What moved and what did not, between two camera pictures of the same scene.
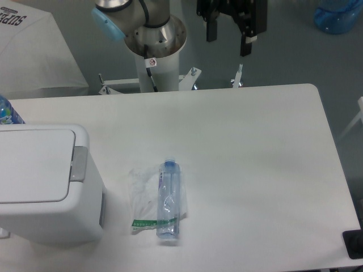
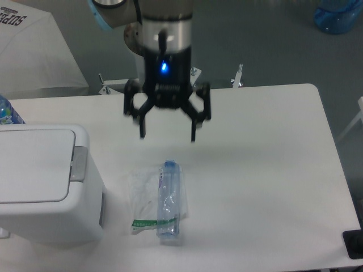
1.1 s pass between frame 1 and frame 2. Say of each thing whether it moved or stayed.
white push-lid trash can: stayed
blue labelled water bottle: stayed
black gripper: moved
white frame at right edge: stayed
